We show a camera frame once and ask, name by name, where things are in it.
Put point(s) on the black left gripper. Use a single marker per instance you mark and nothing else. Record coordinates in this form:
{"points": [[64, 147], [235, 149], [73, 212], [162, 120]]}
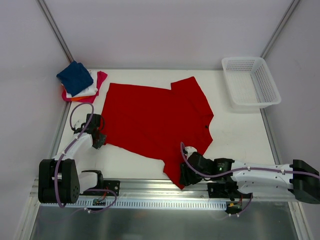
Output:
{"points": [[100, 139]]}

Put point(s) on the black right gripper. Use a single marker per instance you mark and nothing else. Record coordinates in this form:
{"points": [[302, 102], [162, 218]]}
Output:
{"points": [[186, 175]]}

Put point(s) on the red t shirt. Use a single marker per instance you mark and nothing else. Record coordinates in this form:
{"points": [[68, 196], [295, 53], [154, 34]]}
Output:
{"points": [[153, 122]]}

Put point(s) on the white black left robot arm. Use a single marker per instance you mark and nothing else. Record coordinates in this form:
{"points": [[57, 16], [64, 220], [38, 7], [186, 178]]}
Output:
{"points": [[63, 175]]}

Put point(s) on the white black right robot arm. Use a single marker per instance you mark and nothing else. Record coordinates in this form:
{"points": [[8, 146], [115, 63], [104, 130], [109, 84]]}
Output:
{"points": [[229, 178]]}

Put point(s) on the folded orange t shirt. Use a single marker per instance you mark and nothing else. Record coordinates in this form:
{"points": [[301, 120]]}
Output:
{"points": [[84, 99]]}

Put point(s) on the folded white t shirt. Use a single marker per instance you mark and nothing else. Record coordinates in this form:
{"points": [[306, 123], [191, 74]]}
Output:
{"points": [[87, 92]]}

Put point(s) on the white perforated plastic basket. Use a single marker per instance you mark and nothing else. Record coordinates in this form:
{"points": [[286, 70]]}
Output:
{"points": [[249, 83]]}

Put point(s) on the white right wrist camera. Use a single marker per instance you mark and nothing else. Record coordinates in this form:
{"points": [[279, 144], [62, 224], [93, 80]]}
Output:
{"points": [[189, 150]]}

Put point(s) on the aluminium extrusion mounting rail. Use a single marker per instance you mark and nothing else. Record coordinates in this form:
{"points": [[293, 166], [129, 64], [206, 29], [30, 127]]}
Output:
{"points": [[165, 189]]}

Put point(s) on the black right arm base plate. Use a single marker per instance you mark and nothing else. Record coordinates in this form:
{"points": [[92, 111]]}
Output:
{"points": [[226, 190]]}

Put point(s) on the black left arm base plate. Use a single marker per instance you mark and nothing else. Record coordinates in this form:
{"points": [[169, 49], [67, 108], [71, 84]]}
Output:
{"points": [[112, 185]]}

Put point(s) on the white slotted cable duct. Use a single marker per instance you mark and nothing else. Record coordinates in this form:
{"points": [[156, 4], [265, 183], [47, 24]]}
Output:
{"points": [[154, 204]]}

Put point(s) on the left aluminium corner post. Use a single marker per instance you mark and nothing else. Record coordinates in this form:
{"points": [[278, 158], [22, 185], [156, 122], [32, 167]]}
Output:
{"points": [[55, 29]]}

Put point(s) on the aluminium corner post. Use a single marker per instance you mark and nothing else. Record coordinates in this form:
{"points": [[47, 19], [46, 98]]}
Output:
{"points": [[280, 27], [55, 29]]}

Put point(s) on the right aluminium corner post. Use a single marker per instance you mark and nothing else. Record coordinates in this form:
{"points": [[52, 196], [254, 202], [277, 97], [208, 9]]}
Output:
{"points": [[280, 27]]}

